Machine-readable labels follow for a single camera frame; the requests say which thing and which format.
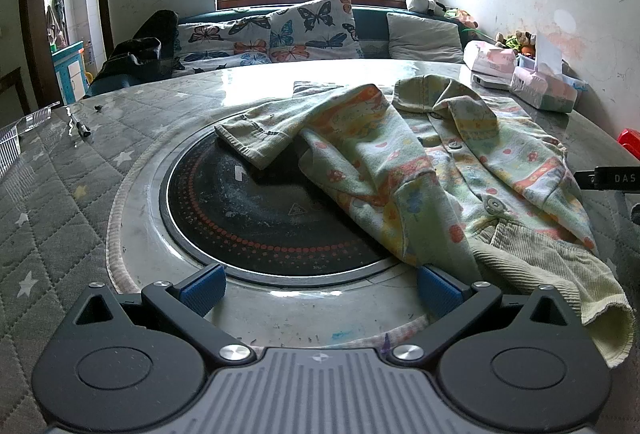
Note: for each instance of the colourful plush toy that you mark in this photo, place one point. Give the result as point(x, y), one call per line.
point(462, 18)

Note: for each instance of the butterfly print pillow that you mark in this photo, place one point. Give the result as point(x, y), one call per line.
point(310, 29)

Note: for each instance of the dark wooden door frame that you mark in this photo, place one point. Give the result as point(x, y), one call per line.
point(30, 14)

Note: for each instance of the pink tissue pack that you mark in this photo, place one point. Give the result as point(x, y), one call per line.
point(487, 59)

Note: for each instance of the clear plastic container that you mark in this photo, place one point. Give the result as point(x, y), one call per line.
point(15, 134)

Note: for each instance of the hanging clothes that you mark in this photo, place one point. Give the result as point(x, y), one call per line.
point(55, 14)

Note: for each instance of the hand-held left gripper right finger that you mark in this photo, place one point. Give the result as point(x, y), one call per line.
point(440, 291)

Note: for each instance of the red plastic stool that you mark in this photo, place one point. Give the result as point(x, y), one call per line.
point(631, 141)

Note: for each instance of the black remote control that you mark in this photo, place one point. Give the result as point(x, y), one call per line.
point(487, 80)

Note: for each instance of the clear storage box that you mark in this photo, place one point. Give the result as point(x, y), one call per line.
point(525, 62)

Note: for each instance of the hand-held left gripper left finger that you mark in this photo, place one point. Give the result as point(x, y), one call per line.
point(202, 289)

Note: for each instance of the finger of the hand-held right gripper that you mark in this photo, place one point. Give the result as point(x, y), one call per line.
point(607, 179)

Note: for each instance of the panda plush toy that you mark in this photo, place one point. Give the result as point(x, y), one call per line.
point(417, 1)

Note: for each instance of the black marker pen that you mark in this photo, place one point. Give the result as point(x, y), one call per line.
point(82, 128)

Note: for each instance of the black bag on sofa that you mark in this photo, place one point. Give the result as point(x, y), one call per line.
point(140, 54)

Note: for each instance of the open tissue pack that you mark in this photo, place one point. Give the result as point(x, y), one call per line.
point(542, 91)

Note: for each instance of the white pillow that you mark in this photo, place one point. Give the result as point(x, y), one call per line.
point(425, 36)

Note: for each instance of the blue cabinet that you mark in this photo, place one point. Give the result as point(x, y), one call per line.
point(70, 74)

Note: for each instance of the teal sofa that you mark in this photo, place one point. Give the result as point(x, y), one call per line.
point(370, 24)

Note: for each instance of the brown teddy bear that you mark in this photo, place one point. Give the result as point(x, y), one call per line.
point(517, 41)

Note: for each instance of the round black induction cooktop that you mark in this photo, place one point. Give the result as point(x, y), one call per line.
point(250, 214)

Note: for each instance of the printed children's jacket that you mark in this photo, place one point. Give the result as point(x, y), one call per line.
point(390, 154)

